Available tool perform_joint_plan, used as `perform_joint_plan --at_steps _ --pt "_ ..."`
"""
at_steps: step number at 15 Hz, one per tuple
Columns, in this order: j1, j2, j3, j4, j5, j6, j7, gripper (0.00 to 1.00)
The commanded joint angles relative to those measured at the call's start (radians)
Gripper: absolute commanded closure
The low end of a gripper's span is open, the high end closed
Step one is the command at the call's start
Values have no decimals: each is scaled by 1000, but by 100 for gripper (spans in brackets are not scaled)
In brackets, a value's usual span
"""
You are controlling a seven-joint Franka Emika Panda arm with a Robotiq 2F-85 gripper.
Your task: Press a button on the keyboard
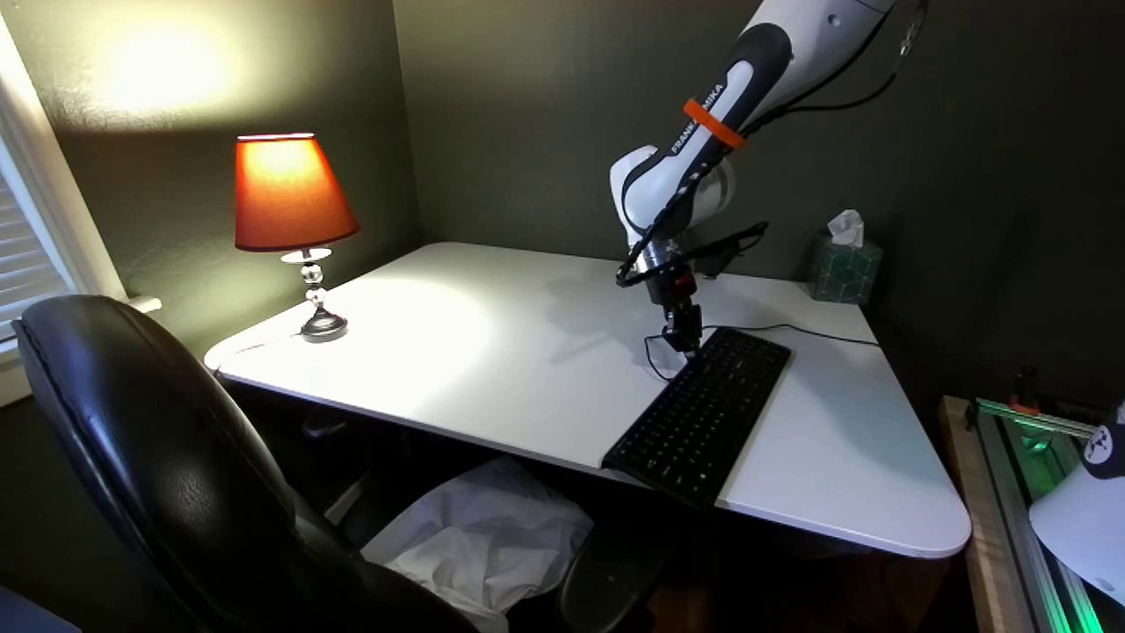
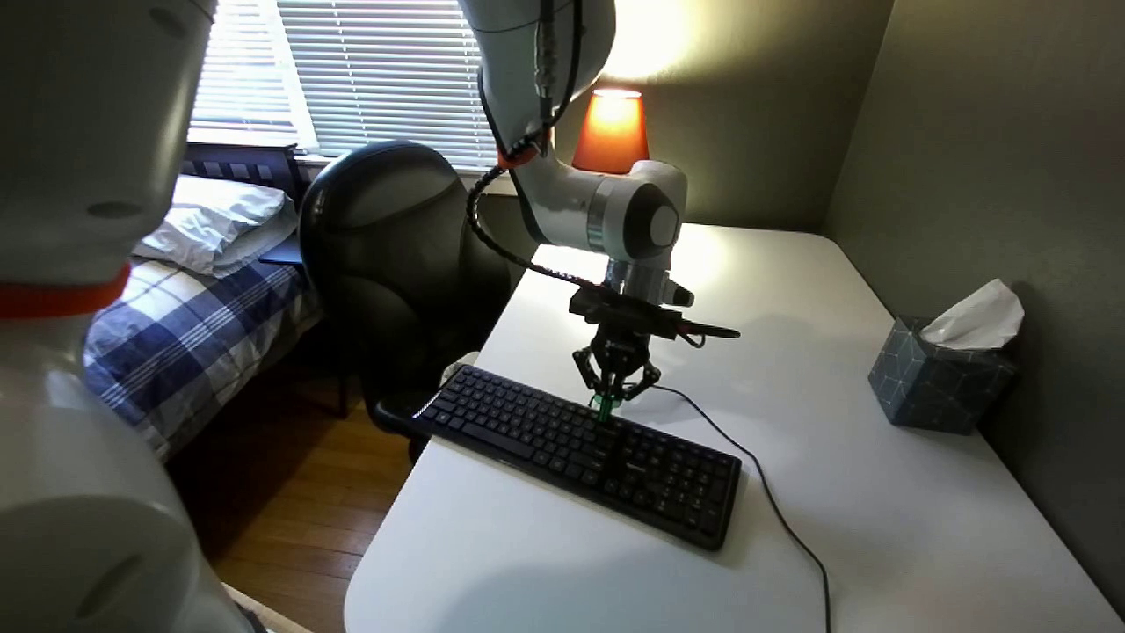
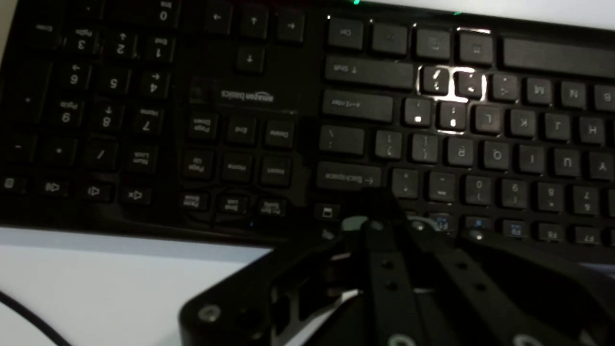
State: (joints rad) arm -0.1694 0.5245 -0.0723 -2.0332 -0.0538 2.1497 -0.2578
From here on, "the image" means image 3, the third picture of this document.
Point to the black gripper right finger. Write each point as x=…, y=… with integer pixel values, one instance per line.
x=513, y=294

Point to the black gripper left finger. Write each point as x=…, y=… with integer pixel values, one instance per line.
x=290, y=289

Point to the black computer keyboard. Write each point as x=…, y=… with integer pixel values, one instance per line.
x=257, y=127

